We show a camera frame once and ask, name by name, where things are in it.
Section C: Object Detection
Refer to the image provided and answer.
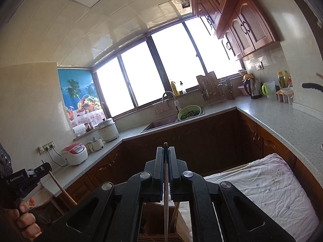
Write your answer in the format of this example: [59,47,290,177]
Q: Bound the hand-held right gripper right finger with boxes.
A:
[168,146,294,242]

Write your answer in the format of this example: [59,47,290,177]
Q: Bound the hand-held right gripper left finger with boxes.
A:
[35,146,167,242]

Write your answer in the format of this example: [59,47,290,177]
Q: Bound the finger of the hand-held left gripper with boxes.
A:
[26,163,52,181]

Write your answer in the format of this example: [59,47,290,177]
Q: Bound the wooden stick utensil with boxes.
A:
[41,159,78,206]

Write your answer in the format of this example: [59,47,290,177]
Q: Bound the metal chopstick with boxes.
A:
[164,143,169,242]

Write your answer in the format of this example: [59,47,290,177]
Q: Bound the wooden chopstick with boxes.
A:
[169,202,181,232]

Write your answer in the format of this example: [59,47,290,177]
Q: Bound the wooden utensil holder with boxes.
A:
[137,201,190,242]

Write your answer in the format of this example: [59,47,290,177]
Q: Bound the person's left hand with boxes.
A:
[14,200,42,242]

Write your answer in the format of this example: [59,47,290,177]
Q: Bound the red and white rice cooker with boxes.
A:
[61,142,88,166]

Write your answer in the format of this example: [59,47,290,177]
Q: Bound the brown wooden lower cabinets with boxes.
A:
[54,107,323,232]

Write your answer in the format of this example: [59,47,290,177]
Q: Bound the brown wooden cabinets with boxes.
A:
[54,107,323,232]
[188,0,280,61]

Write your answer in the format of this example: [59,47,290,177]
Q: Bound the steel kitchen sink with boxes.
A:
[141,115,205,133]

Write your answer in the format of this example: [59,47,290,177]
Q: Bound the white storage box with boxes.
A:
[73,123,86,137]

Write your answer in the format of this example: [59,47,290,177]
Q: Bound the green colander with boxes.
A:
[177,106,202,121]

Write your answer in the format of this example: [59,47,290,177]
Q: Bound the small white electric cooker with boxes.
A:
[89,137,105,152]

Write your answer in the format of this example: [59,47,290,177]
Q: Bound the pink dish cloth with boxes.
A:
[154,103,169,114]

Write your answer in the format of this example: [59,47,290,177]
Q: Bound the large white electric cooker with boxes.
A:
[98,118,120,143]

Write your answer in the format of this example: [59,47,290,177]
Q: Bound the metal sink faucet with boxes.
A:
[162,91,180,114]

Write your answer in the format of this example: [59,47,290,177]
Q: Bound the white floral tablecloth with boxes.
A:
[178,152,320,242]

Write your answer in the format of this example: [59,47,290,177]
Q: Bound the metal dish rack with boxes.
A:
[199,77,225,106]

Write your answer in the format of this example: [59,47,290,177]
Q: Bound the kitchen window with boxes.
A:
[92,15,244,119]

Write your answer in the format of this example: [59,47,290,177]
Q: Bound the wooden cutting board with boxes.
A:
[196,71,217,96]

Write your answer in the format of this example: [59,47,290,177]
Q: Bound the steel electric kettle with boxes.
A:
[243,74,261,100]

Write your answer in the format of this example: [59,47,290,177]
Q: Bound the condiment jar set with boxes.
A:
[276,87,295,104]

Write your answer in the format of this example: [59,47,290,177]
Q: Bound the brown wooden upper cabinets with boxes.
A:
[188,0,280,61]

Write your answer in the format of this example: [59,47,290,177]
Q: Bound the black power cable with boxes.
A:
[49,146,70,168]

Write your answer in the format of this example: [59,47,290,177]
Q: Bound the wall socket strip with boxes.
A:
[39,141,56,155]

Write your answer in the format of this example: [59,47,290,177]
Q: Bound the tropical fruit wall poster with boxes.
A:
[58,68,105,129]

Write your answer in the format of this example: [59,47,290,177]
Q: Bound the green handled pitcher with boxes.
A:
[261,81,277,99]

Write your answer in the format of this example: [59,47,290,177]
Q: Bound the black pan handle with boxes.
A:
[301,82,323,92]

